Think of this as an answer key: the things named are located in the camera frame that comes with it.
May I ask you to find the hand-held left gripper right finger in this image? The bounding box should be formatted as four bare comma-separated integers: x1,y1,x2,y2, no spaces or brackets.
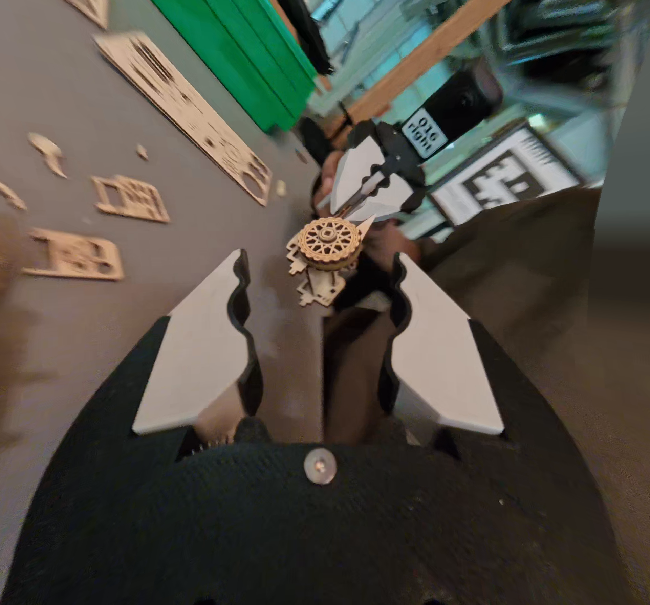
377,251,506,446

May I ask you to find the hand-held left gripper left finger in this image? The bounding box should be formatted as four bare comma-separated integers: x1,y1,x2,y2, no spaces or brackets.
132,247,265,446

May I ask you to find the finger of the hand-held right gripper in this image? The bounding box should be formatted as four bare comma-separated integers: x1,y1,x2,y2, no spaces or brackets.
329,135,388,217
344,178,413,235

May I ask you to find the wooden wheel and seat assembly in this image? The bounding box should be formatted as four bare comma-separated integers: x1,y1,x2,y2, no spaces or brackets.
286,217,365,308

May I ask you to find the grey desk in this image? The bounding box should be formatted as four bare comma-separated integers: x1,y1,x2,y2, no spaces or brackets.
0,0,326,514

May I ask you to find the person's right hand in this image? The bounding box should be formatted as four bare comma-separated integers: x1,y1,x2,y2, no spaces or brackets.
316,151,348,210

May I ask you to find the framed marker poster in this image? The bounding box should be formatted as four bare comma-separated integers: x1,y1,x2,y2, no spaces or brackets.
429,125,585,227

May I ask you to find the olive brown shirt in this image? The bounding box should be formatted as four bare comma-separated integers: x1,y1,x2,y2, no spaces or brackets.
322,186,650,605

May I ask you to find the wooden beam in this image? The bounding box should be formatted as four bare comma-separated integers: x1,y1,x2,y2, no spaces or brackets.
320,0,567,131

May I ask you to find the wooden piece with grid cutouts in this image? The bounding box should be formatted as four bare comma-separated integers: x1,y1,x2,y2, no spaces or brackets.
91,175,171,224

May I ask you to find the wooden piece with round hole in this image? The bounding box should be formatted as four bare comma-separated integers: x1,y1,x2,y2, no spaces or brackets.
21,228,125,281

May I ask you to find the black bag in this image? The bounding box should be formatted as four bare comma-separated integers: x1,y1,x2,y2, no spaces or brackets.
251,0,336,75

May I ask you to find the long wooden puzzle sheet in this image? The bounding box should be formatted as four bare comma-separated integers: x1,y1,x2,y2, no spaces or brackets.
94,31,273,207

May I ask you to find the green plastic bin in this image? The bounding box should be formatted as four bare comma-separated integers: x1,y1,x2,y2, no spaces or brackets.
113,0,318,134

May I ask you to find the curved toothed wooden piece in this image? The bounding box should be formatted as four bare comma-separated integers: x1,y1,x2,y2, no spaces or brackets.
0,181,27,211

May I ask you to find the hooked small wooden piece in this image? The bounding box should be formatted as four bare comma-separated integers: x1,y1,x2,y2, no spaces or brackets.
28,132,68,179

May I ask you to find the silver ventilation duct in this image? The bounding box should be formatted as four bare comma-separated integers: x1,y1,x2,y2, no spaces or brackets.
495,0,643,85

